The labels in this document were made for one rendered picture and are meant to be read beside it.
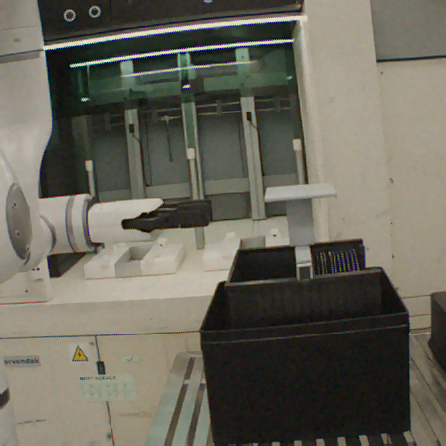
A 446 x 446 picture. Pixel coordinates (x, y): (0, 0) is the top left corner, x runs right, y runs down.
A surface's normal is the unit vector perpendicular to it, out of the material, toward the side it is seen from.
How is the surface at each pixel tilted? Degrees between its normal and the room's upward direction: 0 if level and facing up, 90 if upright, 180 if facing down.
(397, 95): 90
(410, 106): 90
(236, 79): 90
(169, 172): 90
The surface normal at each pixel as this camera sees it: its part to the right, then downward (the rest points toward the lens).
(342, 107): -0.06, 0.16
